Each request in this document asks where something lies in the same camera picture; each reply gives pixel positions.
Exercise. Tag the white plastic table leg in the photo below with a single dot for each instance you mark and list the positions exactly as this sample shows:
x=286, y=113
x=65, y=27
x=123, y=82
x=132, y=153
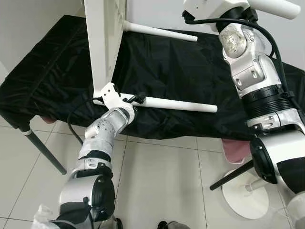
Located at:
x=276, y=7
x=162, y=31
x=181, y=105

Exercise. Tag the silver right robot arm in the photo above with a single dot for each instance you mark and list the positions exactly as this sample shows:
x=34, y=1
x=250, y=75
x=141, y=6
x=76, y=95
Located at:
x=267, y=95

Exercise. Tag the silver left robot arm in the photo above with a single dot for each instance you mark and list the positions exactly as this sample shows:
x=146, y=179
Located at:
x=95, y=138

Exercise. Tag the black cloth table cover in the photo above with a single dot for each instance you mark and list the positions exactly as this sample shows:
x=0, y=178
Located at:
x=181, y=71

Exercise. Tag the pink object under table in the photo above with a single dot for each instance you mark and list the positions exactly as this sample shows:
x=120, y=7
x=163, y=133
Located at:
x=238, y=150

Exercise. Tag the grey robot left foot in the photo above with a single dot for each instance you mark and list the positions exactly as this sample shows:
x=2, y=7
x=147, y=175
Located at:
x=112, y=223

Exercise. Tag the grey robot foot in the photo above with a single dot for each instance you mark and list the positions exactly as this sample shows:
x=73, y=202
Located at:
x=112, y=223
x=170, y=225

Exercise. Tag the grey robot right foot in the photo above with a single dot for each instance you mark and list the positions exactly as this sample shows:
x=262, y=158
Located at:
x=170, y=225

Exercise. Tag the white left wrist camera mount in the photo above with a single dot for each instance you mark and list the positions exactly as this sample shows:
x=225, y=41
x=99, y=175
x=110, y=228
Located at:
x=110, y=95

